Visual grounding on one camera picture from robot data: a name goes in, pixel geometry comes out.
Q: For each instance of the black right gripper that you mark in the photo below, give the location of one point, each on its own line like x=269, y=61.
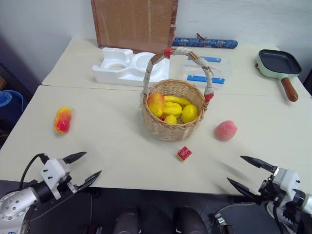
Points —
x=268, y=191

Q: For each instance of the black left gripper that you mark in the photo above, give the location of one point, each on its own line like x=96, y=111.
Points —
x=71, y=186

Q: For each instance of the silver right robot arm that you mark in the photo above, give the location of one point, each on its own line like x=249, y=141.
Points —
x=308, y=203

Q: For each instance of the red yellow toy mango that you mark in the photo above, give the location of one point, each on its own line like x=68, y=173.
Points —
x=63, y=120
x=156, y=103

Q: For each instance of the pink toy peach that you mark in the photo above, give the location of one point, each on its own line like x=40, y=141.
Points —
x=225, y=130

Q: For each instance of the dark rounded shape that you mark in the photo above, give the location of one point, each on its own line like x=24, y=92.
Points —
x=126, y=223
x=189, y=220

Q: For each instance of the red toy building brick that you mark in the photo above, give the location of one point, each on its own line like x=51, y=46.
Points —
x=184, y=153

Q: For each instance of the large yellow toy lemon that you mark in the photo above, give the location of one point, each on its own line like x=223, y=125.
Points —
x=190, y=114

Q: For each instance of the blue rolled mat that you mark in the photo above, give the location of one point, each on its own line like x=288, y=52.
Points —
x=9, y=102

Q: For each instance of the white styrofoam packing block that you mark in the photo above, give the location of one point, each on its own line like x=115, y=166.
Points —
x=109, y=73

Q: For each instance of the small yellow toy lemon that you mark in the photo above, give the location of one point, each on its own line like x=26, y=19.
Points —
x=170, y=119

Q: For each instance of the yellow toy starfruit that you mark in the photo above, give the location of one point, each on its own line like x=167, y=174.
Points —
x=171, y=109

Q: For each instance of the yellow toy banana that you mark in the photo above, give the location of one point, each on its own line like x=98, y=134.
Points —
x=176, y=100

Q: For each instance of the clear box with blue latches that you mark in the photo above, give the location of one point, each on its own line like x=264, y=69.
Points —
x=219, y=70

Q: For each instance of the green square frying pan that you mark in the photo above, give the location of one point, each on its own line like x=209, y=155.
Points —
x=278, y=62

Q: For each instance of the blue patterned rolled scroll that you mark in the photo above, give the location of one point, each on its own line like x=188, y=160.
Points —
x=219, y=44

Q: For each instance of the brown cork board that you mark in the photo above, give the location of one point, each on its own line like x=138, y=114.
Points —
x=134, y=22

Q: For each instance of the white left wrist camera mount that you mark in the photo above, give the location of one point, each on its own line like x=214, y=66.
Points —
x=54, y=168

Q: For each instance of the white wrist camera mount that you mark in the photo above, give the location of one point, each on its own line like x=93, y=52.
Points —
x=54, y=168
x=288, y=181

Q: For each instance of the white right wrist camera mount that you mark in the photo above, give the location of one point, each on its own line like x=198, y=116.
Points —
x=288, y=181

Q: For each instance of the silver metal bracket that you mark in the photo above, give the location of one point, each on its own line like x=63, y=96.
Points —
x=220, y=220

